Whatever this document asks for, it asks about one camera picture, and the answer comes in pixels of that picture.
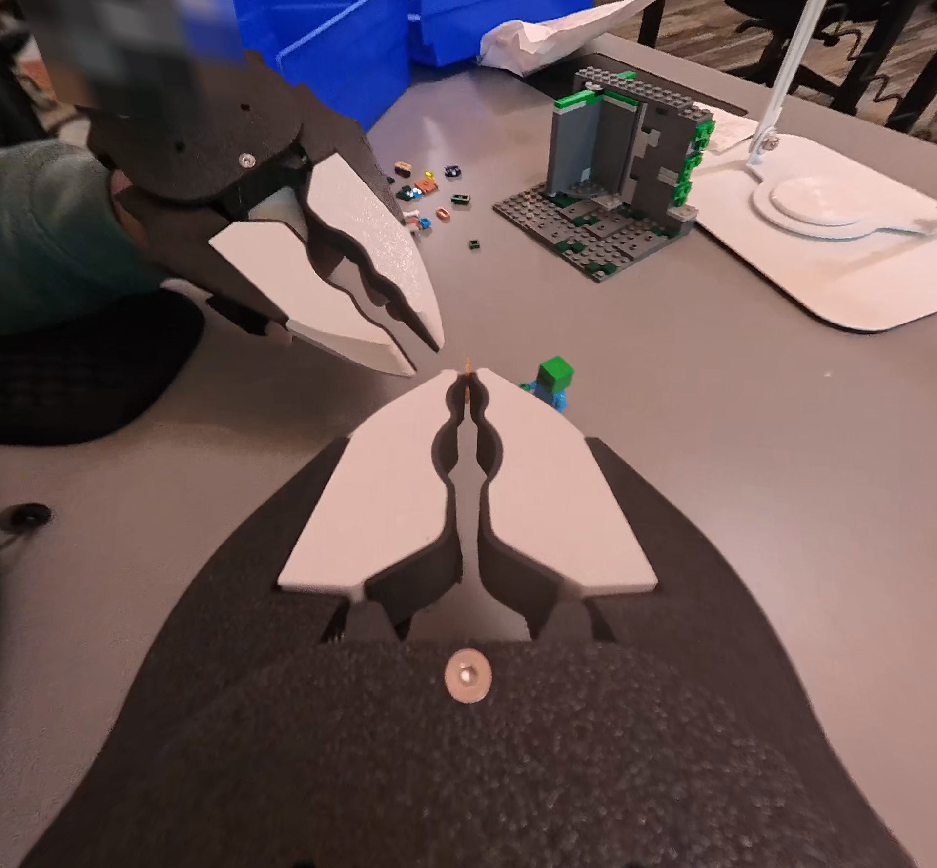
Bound person's left forearm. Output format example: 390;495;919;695
0;142;173;336

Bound large brick-print paper bag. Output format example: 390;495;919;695
479;0;704;79

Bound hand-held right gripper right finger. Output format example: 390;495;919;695
468;369;657;641

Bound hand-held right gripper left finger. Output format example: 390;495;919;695
278;370;467;641

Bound blue toy figure torso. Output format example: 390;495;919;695
520;380;570;413

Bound small toy bricks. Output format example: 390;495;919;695
384;160;484;253

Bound black drawstring toggle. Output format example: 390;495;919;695
0;502;54;534

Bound grey brick building model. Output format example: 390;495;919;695
492;66;717;285

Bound grey desk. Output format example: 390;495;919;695
0;0;937;868

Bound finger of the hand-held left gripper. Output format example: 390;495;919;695
208;220;420;379
302;153;446;354

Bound white printed paper sheet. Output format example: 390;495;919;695
692;101;760;155

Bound black chair armrest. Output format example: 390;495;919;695
0;290;206;446

